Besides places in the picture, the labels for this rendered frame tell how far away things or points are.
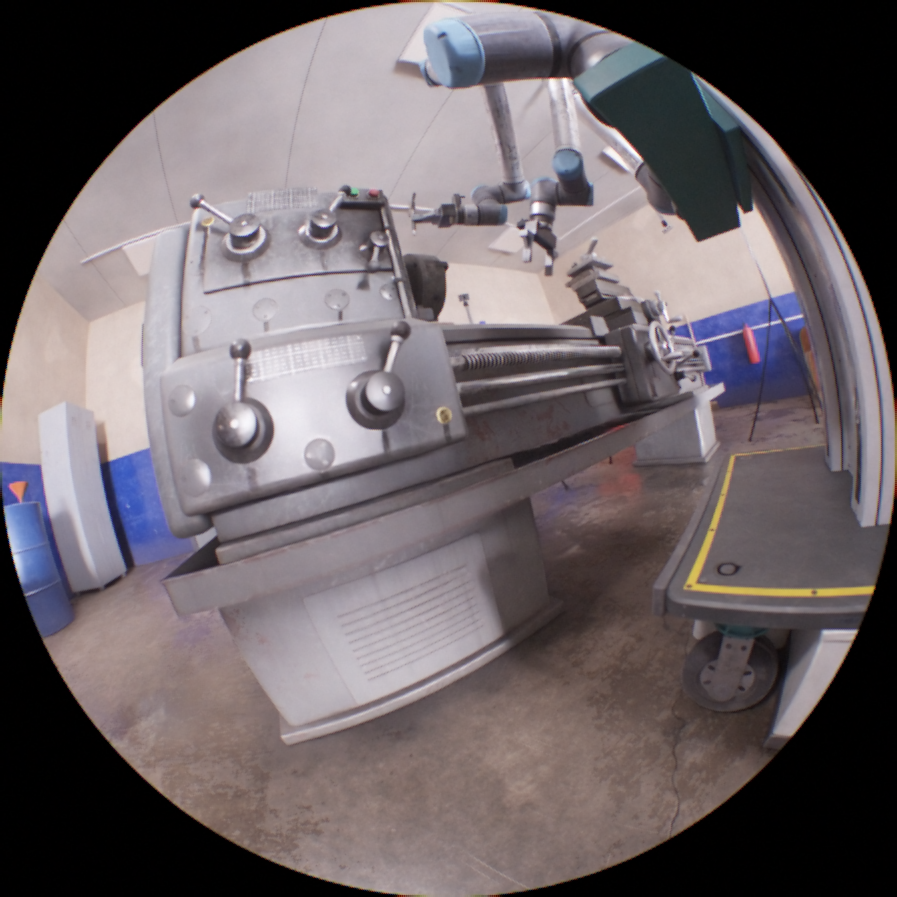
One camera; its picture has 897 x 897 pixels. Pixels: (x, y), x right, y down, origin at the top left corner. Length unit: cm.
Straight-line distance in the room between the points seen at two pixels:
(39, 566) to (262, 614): 241
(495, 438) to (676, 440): 169
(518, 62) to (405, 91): 261
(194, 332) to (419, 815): 96
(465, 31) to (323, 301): 60
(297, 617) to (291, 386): 42
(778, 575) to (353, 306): 86
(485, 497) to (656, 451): 192
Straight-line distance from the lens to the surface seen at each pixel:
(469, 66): 60
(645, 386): 121
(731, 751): 66
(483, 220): 124
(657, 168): 66
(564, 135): 113
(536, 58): 63
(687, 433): 227
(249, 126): 323
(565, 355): 95
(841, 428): 81
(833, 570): 47
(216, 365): 54
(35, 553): 287
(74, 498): 372
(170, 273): 84
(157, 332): 77
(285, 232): 82
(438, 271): 105
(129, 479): 454
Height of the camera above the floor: 57
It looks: 3 degrees down
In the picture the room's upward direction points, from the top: 14 degrees counter-clockwise
